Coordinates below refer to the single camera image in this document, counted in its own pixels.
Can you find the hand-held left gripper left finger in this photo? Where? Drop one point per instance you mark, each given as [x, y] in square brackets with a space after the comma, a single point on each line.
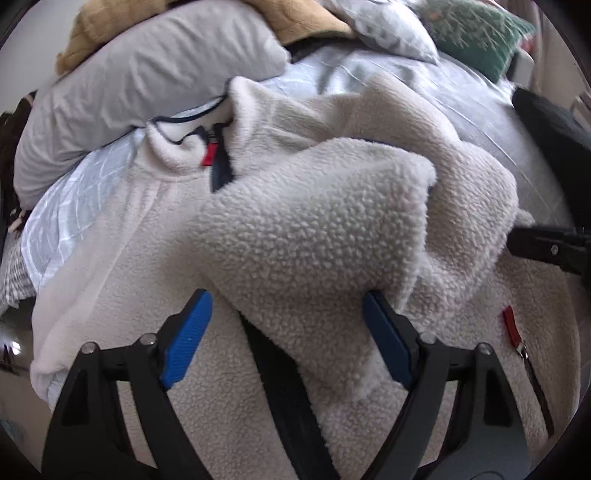
[187, 339]

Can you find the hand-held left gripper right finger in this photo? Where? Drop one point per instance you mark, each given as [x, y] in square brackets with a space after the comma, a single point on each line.
[385, 339]

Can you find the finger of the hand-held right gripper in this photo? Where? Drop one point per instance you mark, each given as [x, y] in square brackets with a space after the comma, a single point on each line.
[551, 249]

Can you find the cream fleece jacket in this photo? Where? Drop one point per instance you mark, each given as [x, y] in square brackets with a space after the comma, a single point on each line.
[295, 230]

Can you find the dark cloth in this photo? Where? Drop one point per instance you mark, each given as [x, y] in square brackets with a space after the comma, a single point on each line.
[554, 129]

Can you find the light grey checked duvet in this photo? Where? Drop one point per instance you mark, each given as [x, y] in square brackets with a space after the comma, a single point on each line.
[485, 110]

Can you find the grey gingham sheet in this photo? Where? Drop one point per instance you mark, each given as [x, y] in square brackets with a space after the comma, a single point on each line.
[16, 281]

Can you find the green patterned pillow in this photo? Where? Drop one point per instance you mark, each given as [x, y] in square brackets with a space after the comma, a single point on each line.
[475, 32]

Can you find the grey patterned pillow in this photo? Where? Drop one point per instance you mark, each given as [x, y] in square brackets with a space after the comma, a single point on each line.
[392, 27]

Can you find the tan plush blanket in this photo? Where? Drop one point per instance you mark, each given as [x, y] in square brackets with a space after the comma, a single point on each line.
[300, 21]

